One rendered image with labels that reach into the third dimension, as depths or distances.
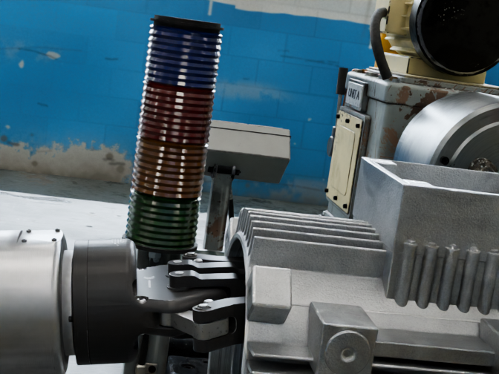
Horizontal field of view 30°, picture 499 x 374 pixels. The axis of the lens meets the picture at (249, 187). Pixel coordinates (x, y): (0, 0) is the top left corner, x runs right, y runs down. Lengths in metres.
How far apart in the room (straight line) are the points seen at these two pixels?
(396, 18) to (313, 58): 5.00
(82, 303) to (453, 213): 0.22
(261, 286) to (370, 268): 0.08
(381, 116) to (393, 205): 1.05
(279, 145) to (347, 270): 0.74
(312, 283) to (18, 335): 0.17
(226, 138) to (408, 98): 0.42
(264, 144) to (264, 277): 0.78
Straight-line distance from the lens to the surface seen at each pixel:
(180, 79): 0.74
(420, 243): 0.54
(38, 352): 0.54
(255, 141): 1.27
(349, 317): 0.50
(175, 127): 0.74
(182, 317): 0.53
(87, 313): 0.54
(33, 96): 6.67
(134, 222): 0.77
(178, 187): 0.75
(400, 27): 1.73
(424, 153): 1.41
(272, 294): 0.50
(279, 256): 0.54
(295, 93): 6.72
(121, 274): 0.54
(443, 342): 0.53
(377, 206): 0.57
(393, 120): 1.58
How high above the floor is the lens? 1.22
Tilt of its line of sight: 10 degrees down
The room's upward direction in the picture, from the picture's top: 8 degrees clockwise
